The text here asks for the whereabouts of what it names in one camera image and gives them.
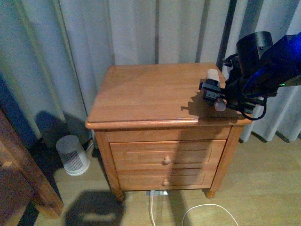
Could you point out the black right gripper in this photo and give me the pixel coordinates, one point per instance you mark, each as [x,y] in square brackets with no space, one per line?
[232,96]

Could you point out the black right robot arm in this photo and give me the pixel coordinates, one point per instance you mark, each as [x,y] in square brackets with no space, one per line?
[257,70]

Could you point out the wooden nightstand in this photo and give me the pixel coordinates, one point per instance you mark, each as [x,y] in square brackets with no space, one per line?
[144,113]

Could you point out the round wooden upper drawer knob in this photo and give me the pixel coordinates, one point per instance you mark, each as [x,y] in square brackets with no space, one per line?
[167,160]

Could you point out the round wooden drawer knob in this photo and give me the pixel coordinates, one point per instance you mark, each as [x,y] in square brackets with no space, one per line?
[165,182]
[167,160]

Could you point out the round wooden lower drawer knob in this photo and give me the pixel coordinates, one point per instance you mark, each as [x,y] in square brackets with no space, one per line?
[165,182]

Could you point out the white power strip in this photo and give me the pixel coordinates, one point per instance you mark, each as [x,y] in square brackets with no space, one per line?
[156,193]

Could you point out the small white fan heater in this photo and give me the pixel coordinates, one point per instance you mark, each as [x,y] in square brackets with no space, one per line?
[72,155]

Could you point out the light blue-grey curtain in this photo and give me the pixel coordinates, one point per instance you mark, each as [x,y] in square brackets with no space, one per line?
[55,53]

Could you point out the dark wooden furniture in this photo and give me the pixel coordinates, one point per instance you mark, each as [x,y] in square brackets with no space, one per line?
[21,180]

